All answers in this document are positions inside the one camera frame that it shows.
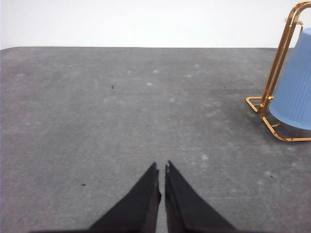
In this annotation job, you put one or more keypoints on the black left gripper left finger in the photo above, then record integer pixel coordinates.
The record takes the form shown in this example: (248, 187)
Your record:
(137, 212)

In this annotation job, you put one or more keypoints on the blue ribbed cup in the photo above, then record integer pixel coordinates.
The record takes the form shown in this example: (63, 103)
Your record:
(291, 103)

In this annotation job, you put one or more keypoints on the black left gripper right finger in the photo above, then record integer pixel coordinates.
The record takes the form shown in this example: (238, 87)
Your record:
(187, 211)

